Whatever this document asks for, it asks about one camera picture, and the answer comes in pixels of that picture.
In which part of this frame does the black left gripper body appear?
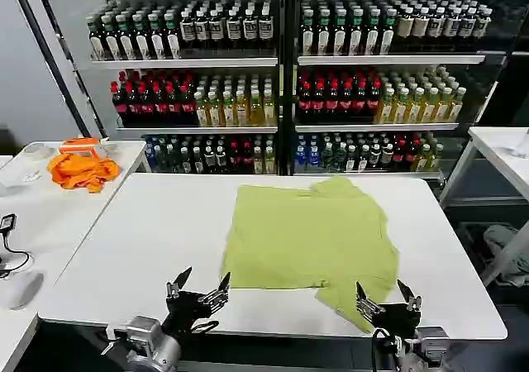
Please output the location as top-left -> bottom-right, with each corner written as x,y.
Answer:
161,290 -> 215,336

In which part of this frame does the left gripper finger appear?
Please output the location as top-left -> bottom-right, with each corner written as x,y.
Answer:
198,271 -> 232,308
165,266 -> 193,303

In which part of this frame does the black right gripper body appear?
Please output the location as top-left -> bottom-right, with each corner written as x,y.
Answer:
369,302 -> 422,339

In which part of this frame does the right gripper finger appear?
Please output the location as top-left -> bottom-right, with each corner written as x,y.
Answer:
396,279 -> 423,312
355,280 -> 384,322

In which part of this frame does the light green shirt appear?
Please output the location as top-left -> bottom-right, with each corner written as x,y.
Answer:
218,175 -> 401,334

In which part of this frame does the black storage crate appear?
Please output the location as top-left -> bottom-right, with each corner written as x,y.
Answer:
454,220 -> 529,287

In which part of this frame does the grey cloth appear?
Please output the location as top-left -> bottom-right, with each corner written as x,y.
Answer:
482,222 -> 529,287

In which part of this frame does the orange cloth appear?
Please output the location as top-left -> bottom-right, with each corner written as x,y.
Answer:
46,151 -> 121,194

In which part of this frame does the white computer mouse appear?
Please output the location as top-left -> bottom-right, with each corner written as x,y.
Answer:
7,271 -> 45,311

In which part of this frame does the orange and white box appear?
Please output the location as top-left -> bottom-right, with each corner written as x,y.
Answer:
60,136 -> 109,158

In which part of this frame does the white side table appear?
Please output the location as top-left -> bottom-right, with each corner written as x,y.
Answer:
437,126 -> 529,287

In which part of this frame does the clear plastic item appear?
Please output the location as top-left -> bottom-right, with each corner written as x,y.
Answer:
511,126 -> 529,160

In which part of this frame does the white tape roll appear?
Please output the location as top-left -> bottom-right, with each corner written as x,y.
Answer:
21,141 -> 58,159

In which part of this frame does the shelf rack with bottles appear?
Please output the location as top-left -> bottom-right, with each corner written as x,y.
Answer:
288,0 -> 499,179
84,0 -> 287,175

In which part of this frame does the black slanted metal pole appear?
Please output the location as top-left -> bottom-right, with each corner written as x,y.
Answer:
7,0 -> 105,141

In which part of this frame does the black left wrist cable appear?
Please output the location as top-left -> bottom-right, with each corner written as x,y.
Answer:
181,319 -> 221,336

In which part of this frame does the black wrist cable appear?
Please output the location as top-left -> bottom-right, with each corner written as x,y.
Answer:
181,319 -> 221,336
369,326 -> 398,372

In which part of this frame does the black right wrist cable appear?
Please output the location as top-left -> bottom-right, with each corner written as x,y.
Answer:
369,326 -> 398,372

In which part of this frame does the black adapter cable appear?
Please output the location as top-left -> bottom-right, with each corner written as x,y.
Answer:
0,229 -> 33,280

